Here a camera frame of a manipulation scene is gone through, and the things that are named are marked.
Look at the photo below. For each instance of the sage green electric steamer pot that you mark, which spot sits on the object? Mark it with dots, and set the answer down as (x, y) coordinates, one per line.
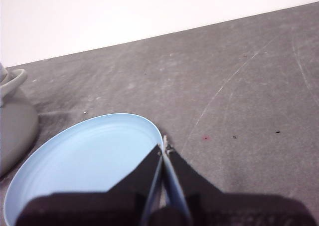
(15, 131)

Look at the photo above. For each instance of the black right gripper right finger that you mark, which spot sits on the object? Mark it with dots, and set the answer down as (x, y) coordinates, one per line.
(236, 211)

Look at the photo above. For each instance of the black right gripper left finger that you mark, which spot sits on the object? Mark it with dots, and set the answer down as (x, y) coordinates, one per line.
(99, 208)

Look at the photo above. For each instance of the blue round plate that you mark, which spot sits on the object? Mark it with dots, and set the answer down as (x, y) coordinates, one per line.
(87, 156)

